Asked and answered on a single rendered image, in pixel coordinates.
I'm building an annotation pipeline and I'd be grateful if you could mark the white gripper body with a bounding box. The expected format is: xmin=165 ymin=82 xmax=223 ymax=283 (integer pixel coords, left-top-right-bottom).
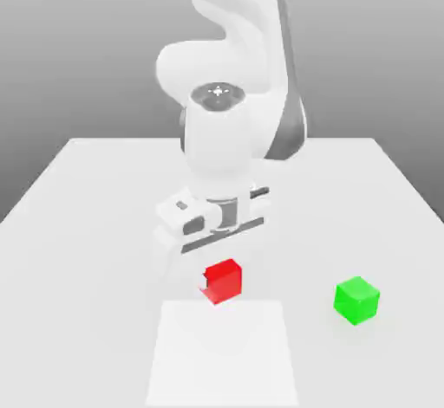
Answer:
xmin=172 ymin=215 xmax=275 ymax=272

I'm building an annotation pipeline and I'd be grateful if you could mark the small green cube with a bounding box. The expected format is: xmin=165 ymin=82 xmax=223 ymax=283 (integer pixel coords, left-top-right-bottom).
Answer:
xmin=333 ymin=275 xmax=382 ymax=327

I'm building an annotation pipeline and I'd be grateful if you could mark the small red cube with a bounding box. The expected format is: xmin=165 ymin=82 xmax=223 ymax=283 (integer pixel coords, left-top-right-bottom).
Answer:
xmin=199 ymin=257 xmax=243 ymax=306

